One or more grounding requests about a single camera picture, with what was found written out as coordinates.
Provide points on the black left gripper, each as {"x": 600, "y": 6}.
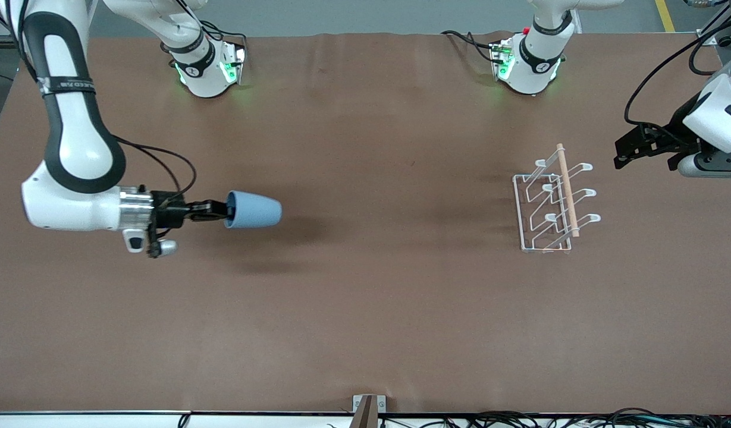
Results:
{"x": 670, "y": 133}

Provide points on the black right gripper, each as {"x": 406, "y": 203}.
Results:
{"x": 168, "y": 214}

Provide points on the blue plastic cup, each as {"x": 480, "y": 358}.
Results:
{"x": 255, "y": 209}

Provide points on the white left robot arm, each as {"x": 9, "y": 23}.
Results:
{"x": 535, "y": 71}

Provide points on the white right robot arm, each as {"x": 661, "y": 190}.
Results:
{"x": 74, "y": 148}

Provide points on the brown table cover sheet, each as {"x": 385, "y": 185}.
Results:
{"x": 341, "y": 297}

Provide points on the grey metal camera mount bracket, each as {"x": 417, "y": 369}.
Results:
{"x": 365, "y": 413}

